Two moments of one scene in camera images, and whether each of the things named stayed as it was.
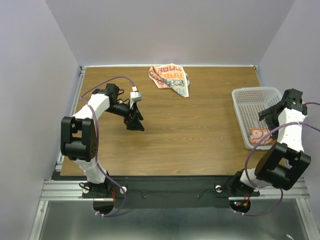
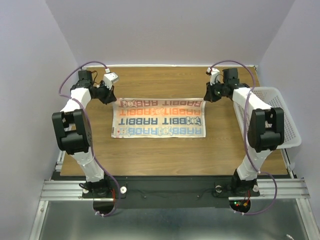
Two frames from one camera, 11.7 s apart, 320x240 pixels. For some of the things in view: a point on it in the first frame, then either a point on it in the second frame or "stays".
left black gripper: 134,124 -> 110,96
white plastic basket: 247,102 stays
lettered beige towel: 170,76 -> 154,118
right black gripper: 267,114 -> 209,95
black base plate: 169,192 stays
